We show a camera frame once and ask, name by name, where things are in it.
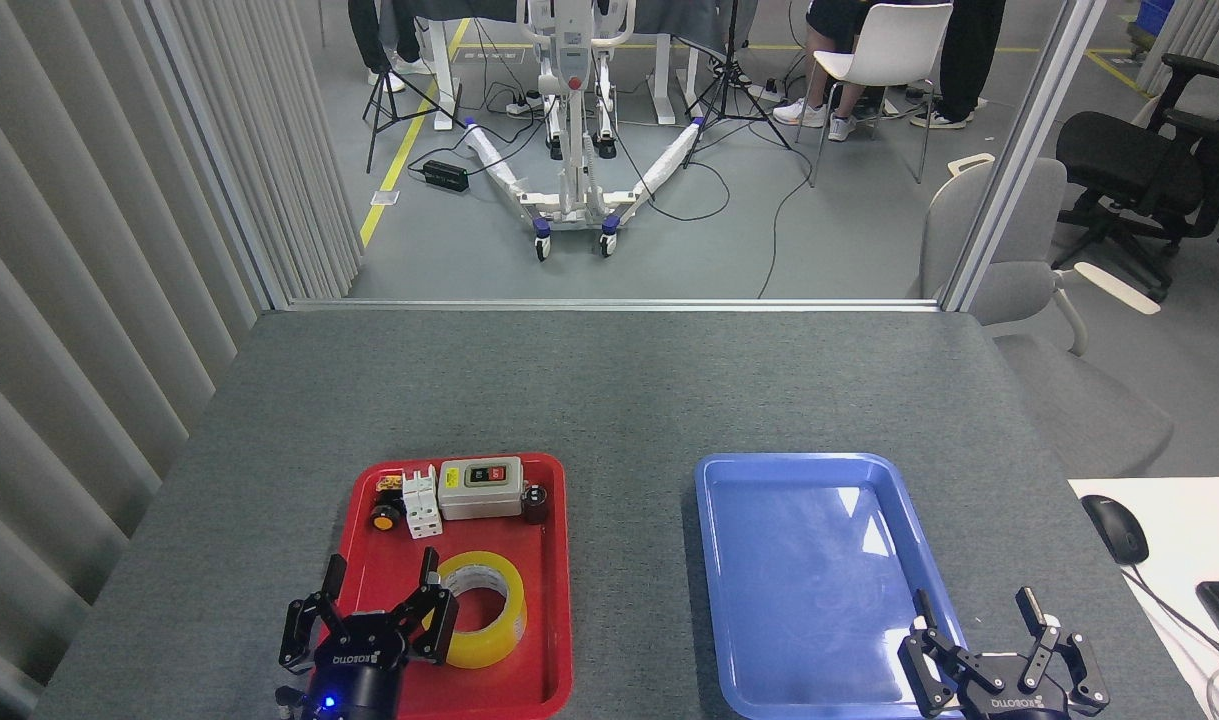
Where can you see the black and orange push button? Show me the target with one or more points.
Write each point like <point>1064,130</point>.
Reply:
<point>386,517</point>

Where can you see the white floor label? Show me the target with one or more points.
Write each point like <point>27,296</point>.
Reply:
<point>386,198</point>

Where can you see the standing person in black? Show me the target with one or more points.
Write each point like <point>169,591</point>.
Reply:
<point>969,60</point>

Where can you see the black office chair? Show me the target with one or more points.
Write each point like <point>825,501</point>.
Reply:
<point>1119,160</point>

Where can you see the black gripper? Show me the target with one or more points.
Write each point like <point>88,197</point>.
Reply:
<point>354,670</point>
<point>1009,705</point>

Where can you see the white desk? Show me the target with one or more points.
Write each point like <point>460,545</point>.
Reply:
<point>1189,530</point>

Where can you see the silver post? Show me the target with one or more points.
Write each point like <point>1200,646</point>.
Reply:
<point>1029,150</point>

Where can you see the white power strip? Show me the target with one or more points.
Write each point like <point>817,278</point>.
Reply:
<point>524,104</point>

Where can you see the blue bin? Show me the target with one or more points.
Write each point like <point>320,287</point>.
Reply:
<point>1157,15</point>

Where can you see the white stand on wheels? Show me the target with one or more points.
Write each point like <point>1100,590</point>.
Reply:
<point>576,190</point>

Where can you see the grey two-button switch box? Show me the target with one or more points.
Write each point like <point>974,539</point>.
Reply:
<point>479,495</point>

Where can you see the white plastic chair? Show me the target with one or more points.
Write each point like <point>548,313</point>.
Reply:
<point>894,45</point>

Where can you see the black computer mouse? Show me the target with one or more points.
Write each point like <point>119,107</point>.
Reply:
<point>1117,528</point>

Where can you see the black power adapter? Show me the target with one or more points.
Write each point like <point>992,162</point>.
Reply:
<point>446,176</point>

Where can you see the black tripod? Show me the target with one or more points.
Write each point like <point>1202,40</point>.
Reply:
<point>731,85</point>
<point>381,95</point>

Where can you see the grey pleated curtain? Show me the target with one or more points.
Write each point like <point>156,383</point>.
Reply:
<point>69,300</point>

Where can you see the seated person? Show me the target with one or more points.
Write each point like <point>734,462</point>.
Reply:
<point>799,110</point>

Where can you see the grey armchair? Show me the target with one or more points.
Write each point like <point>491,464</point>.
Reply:
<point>1029,280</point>

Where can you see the silver table edge rail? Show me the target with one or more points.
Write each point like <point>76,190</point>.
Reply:
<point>609,304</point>

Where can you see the person beside cloth-covered table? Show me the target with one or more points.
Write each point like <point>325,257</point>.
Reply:
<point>367,35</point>

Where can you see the red plastic tray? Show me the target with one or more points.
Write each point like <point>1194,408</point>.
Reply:
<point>469,690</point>

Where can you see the white circuit breaker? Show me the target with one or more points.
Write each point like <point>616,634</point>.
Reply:
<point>422,505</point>

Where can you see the yellow tape roll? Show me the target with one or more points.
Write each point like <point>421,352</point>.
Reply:
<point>499,640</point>

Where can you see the small black knob switch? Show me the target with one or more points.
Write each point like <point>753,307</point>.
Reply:
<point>536,505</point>

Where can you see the blue plastic tray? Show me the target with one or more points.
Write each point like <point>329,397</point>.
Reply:
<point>799,600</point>

